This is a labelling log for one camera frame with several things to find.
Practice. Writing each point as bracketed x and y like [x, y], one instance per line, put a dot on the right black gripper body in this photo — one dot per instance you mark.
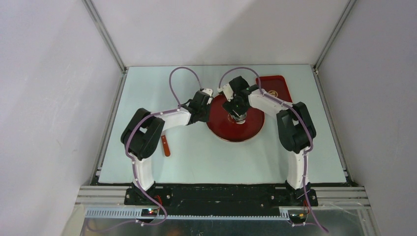
[234, 105]

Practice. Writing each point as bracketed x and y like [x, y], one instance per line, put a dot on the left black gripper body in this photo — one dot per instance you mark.
[204, 113]

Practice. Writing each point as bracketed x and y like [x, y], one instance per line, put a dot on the round red plate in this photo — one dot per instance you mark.
[225, 127]

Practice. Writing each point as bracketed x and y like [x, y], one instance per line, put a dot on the rectangular red tray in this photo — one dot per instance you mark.
[276, 86]

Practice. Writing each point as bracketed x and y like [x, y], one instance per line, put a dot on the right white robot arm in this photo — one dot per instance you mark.
[296, 130]

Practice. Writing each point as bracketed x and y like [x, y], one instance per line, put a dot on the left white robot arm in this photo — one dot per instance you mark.
[142, 135]

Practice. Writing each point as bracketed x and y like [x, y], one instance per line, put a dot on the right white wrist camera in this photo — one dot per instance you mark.
[227, 91]

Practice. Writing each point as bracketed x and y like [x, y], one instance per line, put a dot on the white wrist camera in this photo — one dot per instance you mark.
[227, 91]
[207, 91]

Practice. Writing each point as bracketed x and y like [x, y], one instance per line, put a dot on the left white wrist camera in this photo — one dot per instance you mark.
[207, 91]

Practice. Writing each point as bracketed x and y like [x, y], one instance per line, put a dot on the metal scraper red handle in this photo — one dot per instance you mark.
[165, 145]

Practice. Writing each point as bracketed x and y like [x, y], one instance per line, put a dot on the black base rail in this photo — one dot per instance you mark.
[221, 199]

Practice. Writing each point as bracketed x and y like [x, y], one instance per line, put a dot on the aluminium frame front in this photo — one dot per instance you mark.
[108, 201]

